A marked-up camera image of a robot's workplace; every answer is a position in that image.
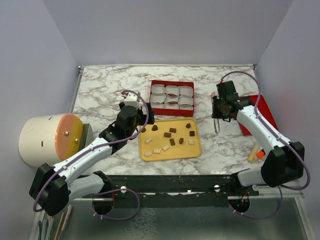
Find pink silicone tongs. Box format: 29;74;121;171
210;91;221;135

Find brown bar chocolate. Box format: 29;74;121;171
169;138;176;146

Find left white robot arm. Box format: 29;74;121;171
29;102;155;216

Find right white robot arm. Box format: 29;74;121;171
212;81;305;196

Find dark heart chocolate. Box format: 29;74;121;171
151;125;158;131

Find white chocolate left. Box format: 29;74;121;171
145;137;153;144

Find red chocolate box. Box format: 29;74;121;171
149;80;195;117

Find white chocolate bottom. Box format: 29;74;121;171
153;149;161;154

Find white chocolate centre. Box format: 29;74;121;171
162;145;170;152

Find white round chocolate bottom-left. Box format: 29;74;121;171
144;151;153;157

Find yellow tray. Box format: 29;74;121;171
139;118;202;162

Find red box lid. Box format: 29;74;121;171
239;96;278;136

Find yellow stick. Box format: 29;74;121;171
247;143;260;163

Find orange highlighter marker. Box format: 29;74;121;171
256;149;266;159

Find white cylinder with orange disc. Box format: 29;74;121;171
18;113;94;168

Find pink stick on floor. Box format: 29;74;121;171
61;205;73;231

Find wooden stick on floor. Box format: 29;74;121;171
54;212;65;240

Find grey sticks on floor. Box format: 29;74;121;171
37;216;54;240

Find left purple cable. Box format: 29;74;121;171
32;89;150;221

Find purple cable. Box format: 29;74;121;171
219;71;313;220
32;89;150;221

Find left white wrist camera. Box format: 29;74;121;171
123;92;140;109

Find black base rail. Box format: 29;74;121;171
82;170;261;208

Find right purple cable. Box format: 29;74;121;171
219;71;313;220

